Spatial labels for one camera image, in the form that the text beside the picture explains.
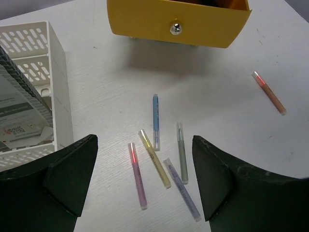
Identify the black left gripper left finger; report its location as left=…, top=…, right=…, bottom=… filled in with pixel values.
left=0, top=134, right=98, bottom=232

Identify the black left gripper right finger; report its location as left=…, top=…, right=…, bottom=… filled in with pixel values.
left=192, top=135, right=309, bottom=232

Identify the grey setup guide booklet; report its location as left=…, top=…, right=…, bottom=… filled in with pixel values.
left=0, top=48, right=54, bottom=150

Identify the yellow drawer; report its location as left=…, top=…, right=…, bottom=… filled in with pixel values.
left=107, top=0, right=252, bottom=48

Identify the green slim pastel pen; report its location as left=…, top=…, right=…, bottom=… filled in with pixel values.
left=177, top=122, right=189, bottom=184

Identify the purple slim pastel pen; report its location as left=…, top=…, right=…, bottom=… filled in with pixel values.
left=163, top=159, right=201, bottom=222

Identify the pink slim pastel pen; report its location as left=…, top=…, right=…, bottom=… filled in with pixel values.
left=128, top=143, right=148, bottom=210

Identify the blue slim pastel pen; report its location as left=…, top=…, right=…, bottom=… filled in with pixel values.
left=153, top=94, right=160, bottom=151

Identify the yellow slim pastel pen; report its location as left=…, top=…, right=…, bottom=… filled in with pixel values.
left=138, top=130, right=171, bottom=189

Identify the orange slim pastel pen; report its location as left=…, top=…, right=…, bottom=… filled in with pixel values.
left=252, top=71, right=287, bottom=115

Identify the white perforated file organizer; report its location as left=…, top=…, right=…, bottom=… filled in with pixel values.
left=0, top=21, right=73, bottom=171

